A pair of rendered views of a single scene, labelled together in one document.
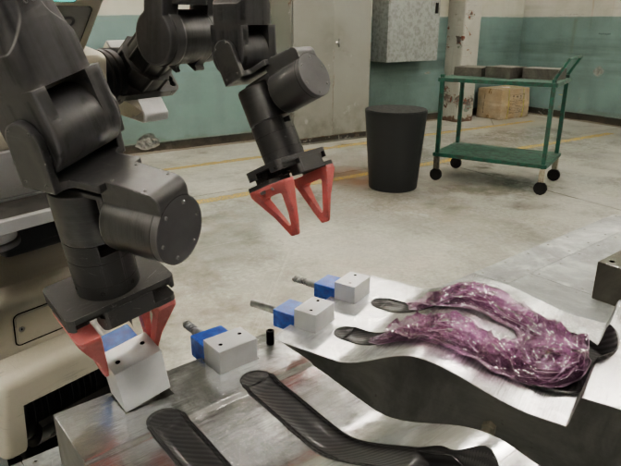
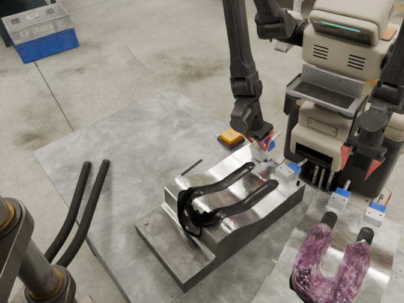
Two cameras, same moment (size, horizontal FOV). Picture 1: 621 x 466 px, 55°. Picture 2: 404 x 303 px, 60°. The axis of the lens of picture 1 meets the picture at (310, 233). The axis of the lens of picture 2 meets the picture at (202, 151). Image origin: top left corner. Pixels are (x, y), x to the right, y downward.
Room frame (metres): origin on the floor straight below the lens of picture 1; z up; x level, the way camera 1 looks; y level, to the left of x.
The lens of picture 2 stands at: (0.38, -0.69, 1.78)
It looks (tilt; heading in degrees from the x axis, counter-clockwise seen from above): 44 degrees down; 94
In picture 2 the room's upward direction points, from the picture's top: 5 degrees counter-clockwise
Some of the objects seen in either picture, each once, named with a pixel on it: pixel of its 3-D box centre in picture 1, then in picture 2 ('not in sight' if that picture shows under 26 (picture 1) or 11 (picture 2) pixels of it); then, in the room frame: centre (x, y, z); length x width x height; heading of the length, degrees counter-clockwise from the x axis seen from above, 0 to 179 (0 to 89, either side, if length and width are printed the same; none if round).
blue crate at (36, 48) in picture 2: not in sight; (44, 38); (-1.45, 2.82, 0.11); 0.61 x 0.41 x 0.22; 33
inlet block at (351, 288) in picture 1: (326, 288); (376, 208); (0.86, -0.03, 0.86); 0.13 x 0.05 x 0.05; 57
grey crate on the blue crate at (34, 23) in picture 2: not in sight; (38, 23); (-1.45, 2.82, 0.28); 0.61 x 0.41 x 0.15; 33
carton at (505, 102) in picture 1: (502, 102); not in sight; (8.30, -2.66, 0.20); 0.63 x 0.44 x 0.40; 123
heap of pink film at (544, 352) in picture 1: (482, 321); (332, 260); (0.67, -0.22, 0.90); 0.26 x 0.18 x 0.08; 57
